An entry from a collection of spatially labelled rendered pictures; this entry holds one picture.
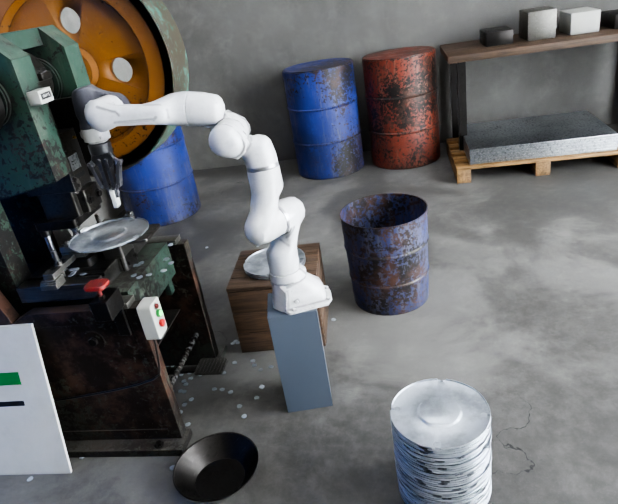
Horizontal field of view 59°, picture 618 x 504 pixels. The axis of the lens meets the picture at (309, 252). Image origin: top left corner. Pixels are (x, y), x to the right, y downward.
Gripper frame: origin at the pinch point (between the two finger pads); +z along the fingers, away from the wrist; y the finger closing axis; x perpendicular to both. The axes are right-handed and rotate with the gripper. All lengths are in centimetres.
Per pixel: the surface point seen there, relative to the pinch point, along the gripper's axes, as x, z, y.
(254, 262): 48, 54, 32
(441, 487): -61, 73, 107
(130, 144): 33.0, -10.1, -5.4
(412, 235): 55, 48, 105
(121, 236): -2.9, 14.0, -0.4
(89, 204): -4.1, 0.4, -7.9
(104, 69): 37, -39, -9
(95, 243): -7.0, 14.3, -8.6
